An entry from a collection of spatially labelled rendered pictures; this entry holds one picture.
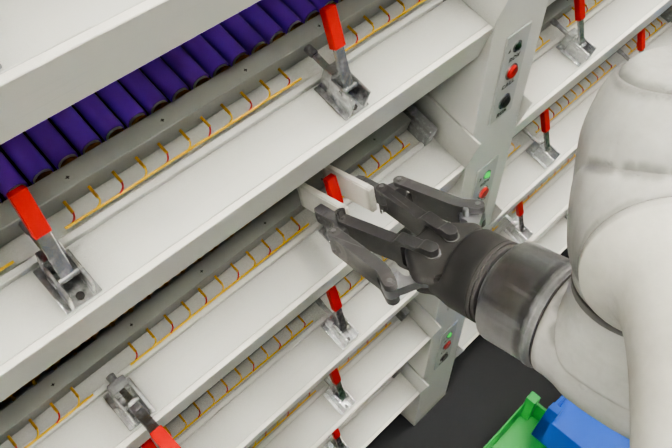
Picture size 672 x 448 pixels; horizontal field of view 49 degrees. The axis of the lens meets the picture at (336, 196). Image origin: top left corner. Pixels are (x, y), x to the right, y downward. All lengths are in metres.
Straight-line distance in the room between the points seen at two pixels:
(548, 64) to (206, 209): 0.58
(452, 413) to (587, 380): 1.00
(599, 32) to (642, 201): 0.70
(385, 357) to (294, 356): 0.26
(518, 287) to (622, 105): 0.20
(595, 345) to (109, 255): 0.34
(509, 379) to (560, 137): 0.58
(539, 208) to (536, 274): 0.80
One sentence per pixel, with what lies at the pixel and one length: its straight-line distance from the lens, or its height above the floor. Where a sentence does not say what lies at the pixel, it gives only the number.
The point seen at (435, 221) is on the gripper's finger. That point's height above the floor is 0.87.
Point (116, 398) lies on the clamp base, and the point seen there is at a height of 0.78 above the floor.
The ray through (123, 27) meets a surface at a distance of 0.42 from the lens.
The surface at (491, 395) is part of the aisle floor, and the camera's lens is 1.56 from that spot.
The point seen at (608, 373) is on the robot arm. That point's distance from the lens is 0.53.
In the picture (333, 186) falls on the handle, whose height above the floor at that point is 0.84.
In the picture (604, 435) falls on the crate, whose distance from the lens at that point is 1.52.
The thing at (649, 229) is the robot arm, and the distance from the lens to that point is 0.41.
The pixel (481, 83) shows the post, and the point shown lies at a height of 0.88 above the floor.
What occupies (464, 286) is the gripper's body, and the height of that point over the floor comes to 0.89.
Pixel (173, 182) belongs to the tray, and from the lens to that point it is 0.58.
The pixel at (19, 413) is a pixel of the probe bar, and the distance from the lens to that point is 0.70.
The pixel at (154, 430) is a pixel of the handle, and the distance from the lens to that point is 0.68.
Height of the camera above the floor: 1.39
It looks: 50 degrees down
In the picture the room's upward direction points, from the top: straight up
